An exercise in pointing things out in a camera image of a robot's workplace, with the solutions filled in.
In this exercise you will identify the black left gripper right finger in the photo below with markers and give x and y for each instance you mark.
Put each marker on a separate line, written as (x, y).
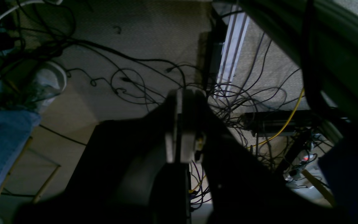
(243, 190)

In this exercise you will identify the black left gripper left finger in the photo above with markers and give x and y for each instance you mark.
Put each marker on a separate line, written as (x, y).
(122, 176)

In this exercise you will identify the black power strip box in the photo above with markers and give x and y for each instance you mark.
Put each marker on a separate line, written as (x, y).
(267, 124)

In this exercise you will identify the white sneaker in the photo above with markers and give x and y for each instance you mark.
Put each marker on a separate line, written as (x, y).
(48, 81)

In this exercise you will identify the aluminium frame rail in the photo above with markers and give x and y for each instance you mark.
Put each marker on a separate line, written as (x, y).
(238, 22)

